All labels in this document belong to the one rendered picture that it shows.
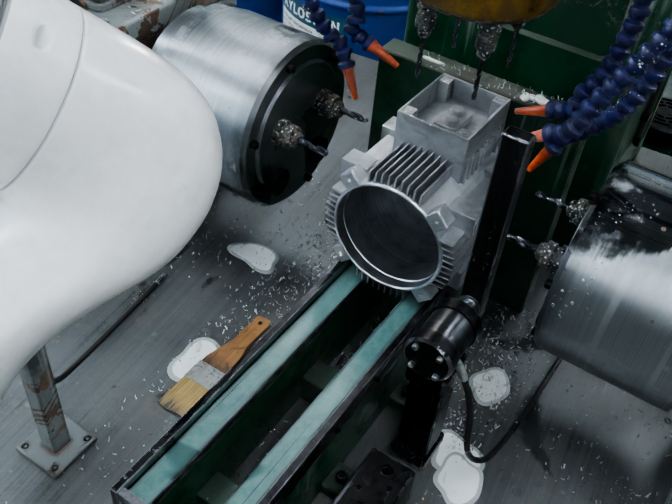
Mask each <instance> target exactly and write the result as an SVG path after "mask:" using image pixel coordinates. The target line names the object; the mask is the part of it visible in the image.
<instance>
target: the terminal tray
mask: <svg viewBox="0 0 672 504"><path fill-rule="evenodd" d="M445 77H448V78H450V81H445V80H444V78H445ZM473 87H474V85H473V84H470V83H468V82H465V81H463V80H460V79H458V78H455V77H453V76H450V75H447V74H445V73H443V74H442V75H440V76H439V77H438V78H437V79H435V80H434V81H433V82H432V83H431V84H429V85H428V86H427V87H426V88H424V89H423V90H422V91H421V92H420V93H418V94H417V95H416V96H415V97H413V98H412V99H411V100H410V101H409V102H407V103H406V104H405V105H404V106H402V107H401V108H400V109H399V110H398V111H397V118H396V125H395V131H394V142H393V148H392V151H393V150H394V149H395V148H396V147H397V146H399V145H400V144H401V143H402V142H403V148H404V147H405V146H406V145H407V144H408V143H409V144H410V146H409V149H410V148H411V147H413V146H414V145H416V150H415V151H417V150H418V149H419V148H420V147H421V146H422V153H423V152H425V151H426V150H427V149H429V151H428V157H429V156H430V155H431V154H432V153H433V152H435V157H434V161H435V160H436V159H437V158H438V157H439V156H441V161H440V165H441V164H442V163H443V162H444V161H445V160H447V166H446V170H447V169H448V168H449V167H450V166H451V165H452V164H453V170H452V175H451V176H452V177H453V178H454V180H455V181H456V182H457V183H458V184H460V183H461V184H463V185H464V184H465V180H466V179H467V180H469V178H470V174H471V175H474V171H475V170H476V171H478V168H479V165H480V166H482V165H483V161H485V162H486V161H487V157H491V154H492V153H495V149H496V146H497V144H498V143H499V142H500V140H501V136H502V133H503V130H504V127H505V121H506V118H507V114H508V110H509V106H510V102H511V99H508V98H506V97H503V96H501V95H498V94H496V93H493V92H491V91H488V90H486V89H483V88H480V87H479V88H478V91H477V97H476V100H472V99H471V96H472V93H473V92H474V88H473ZM496 98H501V99H502V101H501V102H498V101H496ZM408 108H413V109H414V111H412V112H410V111H408V110H407V109H408ZM463 130H465V131H467V132H468V134H467V135H464V134H462V133H461V131H463Z"/></svg>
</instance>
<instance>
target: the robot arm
mask: <svg viewBox="0 0 672 504"><path fill-rule="evenodd" d="M221 170H222V143H221V137H220V132H219V128H218V124H217V121H216V118H215V115H214V113H213V110H212V108H211V106H210V105H209V103H208V101H207V100H206V98H205V97H204V96H203V94H202V93H201V92H200V91H199V89H198V88H197V87H196V86H195V84H194V83H193V82H192V81H191V80H190V79H189V78H188V77H187V76H186V75H185V74H184V73H183V72H181V71H180V70H179V69H178V68H177V67H176V66H174V65H173V64H171V63H170V62H169V61H167V60H166V59H164V58H163V57H162V56H160V55H159V54H157V53H156V52H154V51H153V50H151V49H150V48H148V47H147V46H145V45H143V44H142V43H140V42H139V41H137V40H135V39H134V38H132V37H131V36H129V35H127V34H126V33H124V32H122V31H120V30H119V29H117V28H115V27H114V26H112V25H110V24H109V23H107V22H105V21H103V20H102V19H100V18H98V17H97V16H95V15H93V14H92V13H90V12H88V11H86V10H85V9H83V8H81V7H80V6H78V5H76V4H74V3H72V2H71V1H69V0H0V402H1V400H2V398H3V396H4V394H5V392H6V391H7V389H8V387H9V386H10V384H11V383H12V381H13V379H14V378H15V377H16V376H17V374H18V373H19V372H20V371H21V369H22V368H23V367H24V366H25V364H26V363H27V362H28V361H29V360H30V359H31V358H32V357H33V356H34V355H35V354H36V353H37V352H38V351H39V350H40V349H41V348H42V347H43V346H44V345H45V344H47V343H48V342H49V341H50V340H51V339H52V338H53V337H55V336H56V335H57V334H59V333H60V332H61V331H62V330H64V329H65V328H66V327H68V326H69V325H71V324H72V323H74V322H76V321H77V320H79V319H80V318H82V317H83V316H85V315H86V314H88V313H89V312H91V311H93V310H94V309H96V308H97V307H99V306H100V305H102V304H103V303H105V302H107V301H109V300H110V299H112V298H114V297H116V296H117V295H119V294H121V293H123V292H124V291H126V290H128V289H130V288H131V287H133V286H135V285H136V284H138V283H140V282H142V281H143V280H145V279H147V278H148V277H150V276H151V275H153V274H154V273H156V272H157V271H159V270H160V269H161V268H162V267H164V266H165V265H166V264H167V263H169V262H170V261H171V260H172V259H173V258H174V257H175V256H176V255H177V254H178V253H179V252H180V251H181V250H182V249H183V248H184V246H185V245H186V244H187V243H188V242H189V241H190V239H191V238H192V237H193V235H194V234H195V233H196V231H197V230H198V228H199V227H200V226H201V224H202V222H203V221H204V219H205V217H206V215H207V214H208V212H209V210H210V208H211V206H212V203H213V200H214V198H215V195H216V192H217V190H218V186H219V182H220V177H221Z"/></svg>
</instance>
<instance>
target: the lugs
mask: <svg viewBox="0 0 672 504"><path fill-rule="evenodd" d="M367 176H368V175H367V173H366V172H365V170H364V168H363V167H362V165H361V164H357V165H355V166H353V167H350V168H348V169H347V170H346V171H345V172H343V173H342V174H341V175H340V176H339V177H340V179H341V181H342V182H343V184H344V185H345V187H346V189H350V188H352V187H354V186H357V185H359V184H360V183H361V182H362V181H363V180H364V179H365V178H366V177H367ZM426 218H427V219H428V221H429V222H430V224H431V226H432V227H433V229H434V231H435V232H439V231H442V230H445V229H448V228H449V227H450V226H451V225H452V223H453V222H454V221H455V217H454V216H453V214H452V212H451V211H450V209H449V207H448V206H447V204H446V203H444V204H441V205H438V206H435V207H433V208H432V209H431V210H430V211H429V213H428V214H427V215H426ZM332 249H333V250H334V252H335V253H336V255H337V256H338V258H339V259H340V261H341V262H344V261H347V260H350V258H349V257H348V255H347V254H346V253H345V251H344V249H343V247H342V246H341V244H340V241H338V242H337V243H336V244H335V245H334V246H333V247H332ZM438 291H439V289H438V288H437V287H435V286H433V285H431V284H430V285H428V286H426V287H423V288H420V289H417V290H411V292H412V293H413V295H414V297H415V298H416V300H417V301H418V302H423V301H428V300H431V299H432V298H433V297H434V296H435V295H436V294H437V293H438Z"/></svg>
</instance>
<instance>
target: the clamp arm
mask: <svg viewBox="0 0 672 504"><path fill-rule="evenodd" d="M535 141H536V135H535V134H532V133H530V132H527V131H525V130H522V129H520V128H517V127H515V126H512V125H510V126H508V127H507V128H506V130H505V131H504V132H503V133H502V136H501V140H500V143H499V147H498V151H497V155H496V159H495V163H494V166H493V170H492V174H491V178H490V182H489V185H488V189H487V193H486V197H485V201H484V204H483V208H482V212H481V216H480V220H479V223H478V227H477V231H476V235H475V239H474V242H473V246H472V250H471V254H470V258H469V262H468V265H467V269H466V273H465V277H464V281H463V284H462V288H461V292H460V296H459V299H460V300H463V299H464V298H466V299H464V302H467V303H469V302H470V301H471V300H472V301H473V302H472V303H471V306H472V307H473V308H474V309H475V308H476V306H477V309H476V310H475V311H476V312H477V313H478V315H479V316H480V317H481V316H482V314H483V313H484V311H485V308H486V304H487V301H488V298H489V294H490V291H491V288H492V284H493V281H494V278H495V274H496V271H497V267H498V264H499V261H500V257H501V254H502V251H503V247H504V244H505V241H506V237H507V234H508V231H509V227H510V224H511V221H512V217H513V214H514V211H515V207H516V204H517V201H518V197H519V194H520V191H521V187H522V184H523V181H524V177H525V174H526V171H527V167H528V164H529V161H530V157H531V154H532V151H533V147H534V144H535ZM470 299H471V300H470Z"/></svg>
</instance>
